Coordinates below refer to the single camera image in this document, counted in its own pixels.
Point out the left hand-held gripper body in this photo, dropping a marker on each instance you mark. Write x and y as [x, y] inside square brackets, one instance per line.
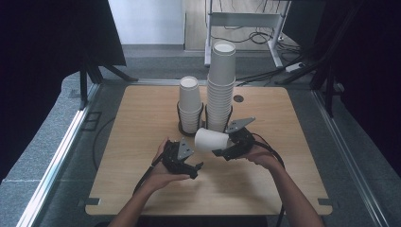
[173, 157]

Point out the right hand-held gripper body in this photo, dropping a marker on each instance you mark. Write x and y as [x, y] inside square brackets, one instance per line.
[241, 140]

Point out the white paper cup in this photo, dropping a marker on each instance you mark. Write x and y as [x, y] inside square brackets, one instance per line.
[209, 140]

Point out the tall stack of paper cups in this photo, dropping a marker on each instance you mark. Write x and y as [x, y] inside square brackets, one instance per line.
[220, 88]

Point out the short stack of paper cups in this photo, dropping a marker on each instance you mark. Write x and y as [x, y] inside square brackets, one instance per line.
[189, 97]

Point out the person's left hand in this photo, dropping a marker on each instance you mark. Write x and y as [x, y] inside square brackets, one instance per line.
[160, 178]

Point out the person's right hand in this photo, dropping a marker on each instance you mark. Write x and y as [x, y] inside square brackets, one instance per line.
[263, 157]

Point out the dark round table grommet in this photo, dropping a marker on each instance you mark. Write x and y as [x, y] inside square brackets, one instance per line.
[238, 98]

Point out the white power strip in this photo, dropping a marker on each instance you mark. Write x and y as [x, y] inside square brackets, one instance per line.
[294, 66]

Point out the black metal stand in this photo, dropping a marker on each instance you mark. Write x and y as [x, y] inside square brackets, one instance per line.
[83, 85]
[329, 94]

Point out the black curtain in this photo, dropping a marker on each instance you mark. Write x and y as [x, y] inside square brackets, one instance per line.
[47, 63]
[362, 63]

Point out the grey table corner bracket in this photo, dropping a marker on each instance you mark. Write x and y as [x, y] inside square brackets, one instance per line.
[326, 202]
[90, 201]

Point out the aluminium floor rail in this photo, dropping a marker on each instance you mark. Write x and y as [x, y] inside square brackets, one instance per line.
[53, 170]
[350, 157]

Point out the white metal desk frame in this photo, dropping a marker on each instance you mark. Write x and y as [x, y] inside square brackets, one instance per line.
[242, 19]

